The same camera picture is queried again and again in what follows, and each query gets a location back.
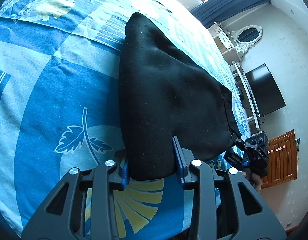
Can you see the white television stand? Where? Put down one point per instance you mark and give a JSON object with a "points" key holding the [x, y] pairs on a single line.
{"points": [[246, 92]]}

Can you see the brown wooden cabinet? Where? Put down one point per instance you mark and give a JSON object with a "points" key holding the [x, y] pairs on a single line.
{"points": [[279, 160]]}

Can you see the black flat television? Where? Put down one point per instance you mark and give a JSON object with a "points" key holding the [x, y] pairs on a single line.
{"points": [[265, 90]]}

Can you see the person's right hand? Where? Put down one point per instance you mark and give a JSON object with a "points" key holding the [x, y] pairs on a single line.
{"points": [[256, 181]]}

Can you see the white framed oval mirror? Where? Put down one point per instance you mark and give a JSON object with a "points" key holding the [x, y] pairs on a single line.
{"points": [[247, 35]]}

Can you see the blue patterned bed sheet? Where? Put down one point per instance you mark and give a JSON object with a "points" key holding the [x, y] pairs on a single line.
{"points": [[56, 80]]}

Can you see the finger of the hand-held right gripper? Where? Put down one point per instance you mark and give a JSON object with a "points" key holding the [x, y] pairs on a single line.
{"points": [[237, 141], [234, 159]]}

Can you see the black pants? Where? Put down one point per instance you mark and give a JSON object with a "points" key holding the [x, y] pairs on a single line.
{"points": [[166, 97]]}

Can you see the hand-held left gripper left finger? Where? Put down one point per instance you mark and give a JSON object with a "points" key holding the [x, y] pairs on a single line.
{"points": [[125, 177]]}

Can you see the dark blue curtain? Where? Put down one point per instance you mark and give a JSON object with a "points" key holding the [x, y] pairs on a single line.
{"points": [[231, 2]]}

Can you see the white dresser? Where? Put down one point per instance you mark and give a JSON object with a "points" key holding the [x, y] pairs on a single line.
{"points": [[225, 41]]}

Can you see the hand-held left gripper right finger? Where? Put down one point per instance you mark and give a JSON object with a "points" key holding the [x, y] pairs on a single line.
{"points": [[179, 161]]}

